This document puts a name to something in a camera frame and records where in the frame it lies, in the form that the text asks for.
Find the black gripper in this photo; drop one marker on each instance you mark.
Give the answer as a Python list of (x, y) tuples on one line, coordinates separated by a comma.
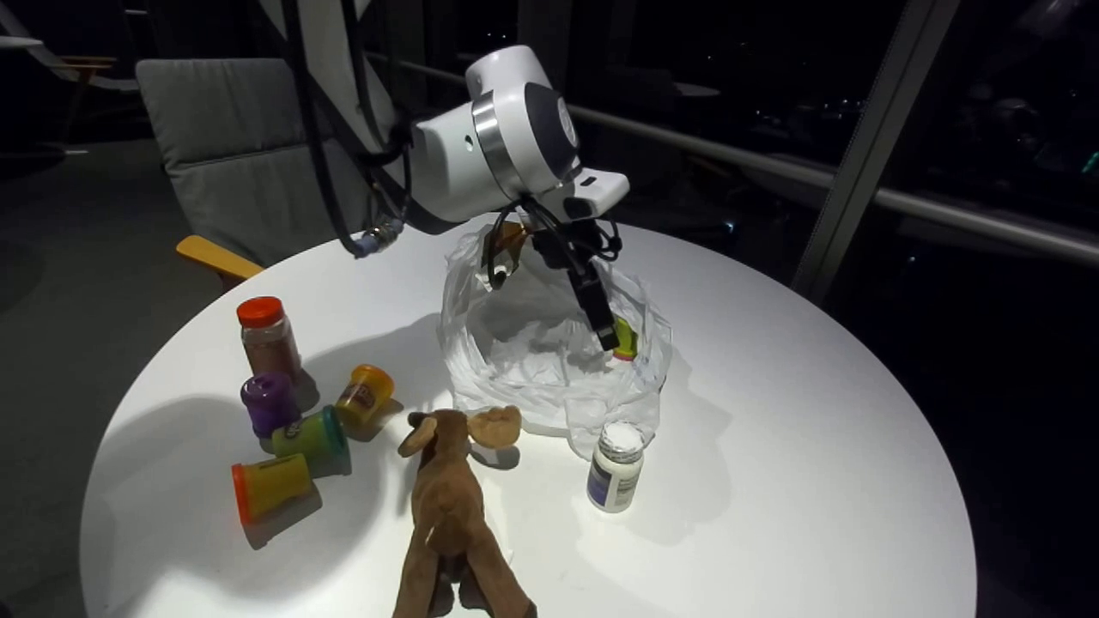
[(569, 245)]

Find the white bottle blue label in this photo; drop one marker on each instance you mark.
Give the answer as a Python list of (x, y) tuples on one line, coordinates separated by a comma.
[(617, 463)]

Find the yellow tub orange lid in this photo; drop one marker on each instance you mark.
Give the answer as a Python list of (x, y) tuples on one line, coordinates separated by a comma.
[(364, 404)]

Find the brown plush moose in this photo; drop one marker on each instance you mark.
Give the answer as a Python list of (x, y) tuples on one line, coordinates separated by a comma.
[(450, 517)]

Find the teal lid dough tub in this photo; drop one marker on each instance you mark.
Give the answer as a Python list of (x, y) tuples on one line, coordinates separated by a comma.
[(313, 439)]

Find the spice jar red lid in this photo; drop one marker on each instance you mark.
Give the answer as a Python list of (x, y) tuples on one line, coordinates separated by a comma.
[(271, 337)]

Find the yellow tub red-orange lid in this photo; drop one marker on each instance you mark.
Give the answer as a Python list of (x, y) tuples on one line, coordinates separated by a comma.
[(275, 497)]

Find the robot arm white and grey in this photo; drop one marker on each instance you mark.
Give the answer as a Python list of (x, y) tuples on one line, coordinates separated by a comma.
[(492, 147)]

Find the clear plastic bag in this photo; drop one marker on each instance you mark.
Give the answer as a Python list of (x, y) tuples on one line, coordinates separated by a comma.
[(526, 356)]

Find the metal window railing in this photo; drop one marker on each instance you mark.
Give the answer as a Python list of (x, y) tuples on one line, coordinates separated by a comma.
[(802, 172)]

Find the yellow wooden plank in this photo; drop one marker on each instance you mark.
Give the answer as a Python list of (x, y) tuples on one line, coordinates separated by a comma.
[(219, 258)]

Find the grey fabric chair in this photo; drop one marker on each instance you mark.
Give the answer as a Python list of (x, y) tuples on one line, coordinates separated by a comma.
[(228, 147)]

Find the grey window post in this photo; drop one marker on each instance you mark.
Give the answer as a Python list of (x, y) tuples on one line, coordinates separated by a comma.
[(870, 138)]

